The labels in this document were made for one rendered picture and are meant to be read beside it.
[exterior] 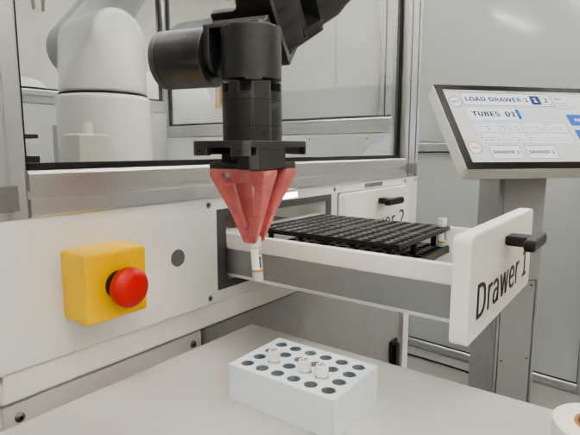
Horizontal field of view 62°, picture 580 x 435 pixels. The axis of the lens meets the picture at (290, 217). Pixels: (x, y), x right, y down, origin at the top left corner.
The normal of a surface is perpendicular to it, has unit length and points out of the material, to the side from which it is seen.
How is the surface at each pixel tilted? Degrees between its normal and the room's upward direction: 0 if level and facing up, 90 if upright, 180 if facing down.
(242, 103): 90
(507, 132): 50
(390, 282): 90
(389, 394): 0
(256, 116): 90
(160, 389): 0
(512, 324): 90
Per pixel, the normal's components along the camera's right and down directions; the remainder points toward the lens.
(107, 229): 0.80, 0.08
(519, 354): 0.21, 0.14
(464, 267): -0.60, 0.11
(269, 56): 0.60, 0.12
